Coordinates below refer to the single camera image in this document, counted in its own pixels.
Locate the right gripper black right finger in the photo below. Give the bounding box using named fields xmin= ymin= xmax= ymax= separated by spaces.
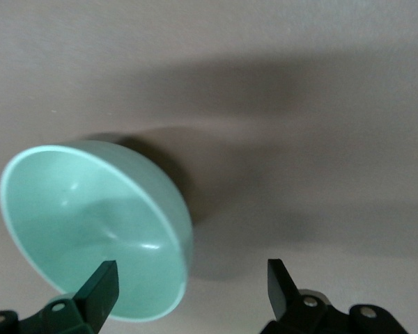
xmin=261 ymin=259 xmax=408 ymax=334

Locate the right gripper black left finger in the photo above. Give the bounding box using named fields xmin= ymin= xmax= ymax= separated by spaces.
xmin=0 ymin=260 xmax=120 ymax=334

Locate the green bowl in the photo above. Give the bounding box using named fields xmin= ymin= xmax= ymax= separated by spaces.
xmin=0 ymin=140 xmax=195 ymax=321

